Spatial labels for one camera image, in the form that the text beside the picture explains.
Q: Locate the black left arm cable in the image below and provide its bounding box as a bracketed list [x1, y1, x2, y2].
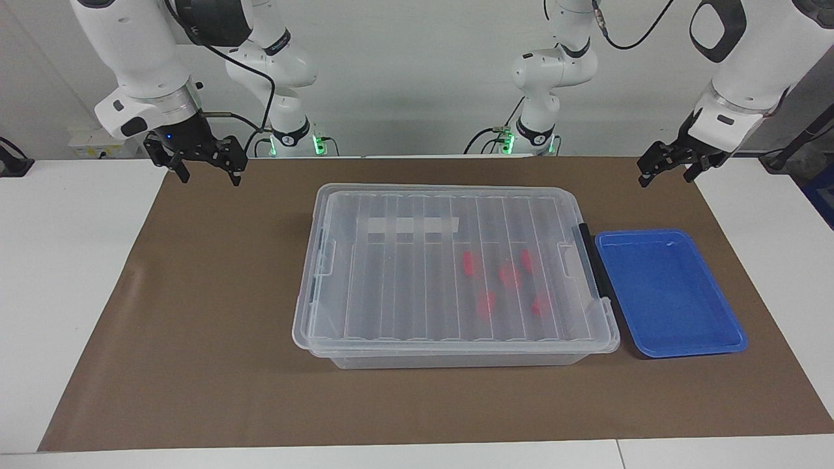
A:
[592, 0, 675, 51]

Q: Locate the black base cable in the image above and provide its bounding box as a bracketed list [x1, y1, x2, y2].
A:
[244, 129, 274, 158]
[464, 98, 525, 155]

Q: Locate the blue plastic tray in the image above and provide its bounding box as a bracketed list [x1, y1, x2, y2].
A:
[594, 229, 748, 359]

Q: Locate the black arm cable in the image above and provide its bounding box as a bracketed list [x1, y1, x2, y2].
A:
[163, 0, 278, 134]
[592, 0, 675, 51]

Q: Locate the brown paper table mat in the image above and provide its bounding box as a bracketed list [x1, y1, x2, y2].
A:
[38, 156, 834, 452]

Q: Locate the clear ribbed plastic lid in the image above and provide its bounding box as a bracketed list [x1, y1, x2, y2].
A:
[292, 183, 621, 358]

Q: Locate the clear plastic storage box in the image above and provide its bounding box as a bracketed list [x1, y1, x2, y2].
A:
[310, 186, 618, 370]

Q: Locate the white power strip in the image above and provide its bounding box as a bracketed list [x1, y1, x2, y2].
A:
[68, 127, 143, 159]

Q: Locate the blue crate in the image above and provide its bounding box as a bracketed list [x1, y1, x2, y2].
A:
[801, 163, 834, 230]

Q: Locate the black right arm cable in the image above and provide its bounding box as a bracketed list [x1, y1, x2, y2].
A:
[163, 0, 278, 134]

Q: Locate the black clamp device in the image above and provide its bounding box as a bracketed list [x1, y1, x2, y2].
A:
[0, 137, 35, 178]

